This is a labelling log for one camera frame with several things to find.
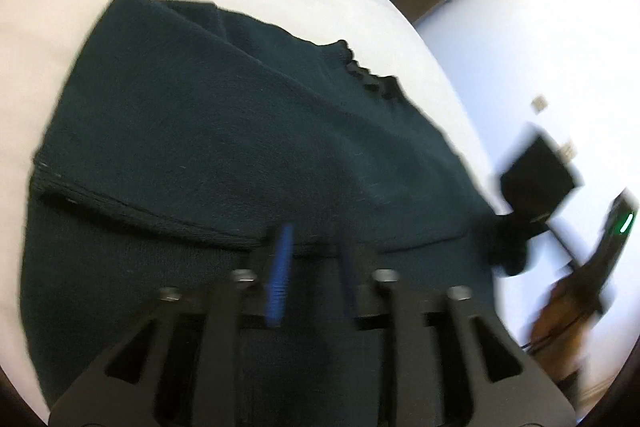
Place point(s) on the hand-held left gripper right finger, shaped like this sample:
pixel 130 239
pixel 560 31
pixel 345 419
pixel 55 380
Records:
pixel 350 287

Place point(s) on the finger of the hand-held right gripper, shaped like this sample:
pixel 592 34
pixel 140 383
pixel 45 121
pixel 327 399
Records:
pixel 512 247

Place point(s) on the dark green knitted sweater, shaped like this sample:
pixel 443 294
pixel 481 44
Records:
pixel 200 132

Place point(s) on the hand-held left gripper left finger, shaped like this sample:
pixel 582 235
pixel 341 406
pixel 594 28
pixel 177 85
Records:
pixel 279 272

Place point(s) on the person's right forearm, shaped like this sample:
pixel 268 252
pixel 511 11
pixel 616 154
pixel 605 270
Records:
pixel 557 322

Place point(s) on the wall socket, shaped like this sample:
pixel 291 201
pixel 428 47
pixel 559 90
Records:
pixel 540 103

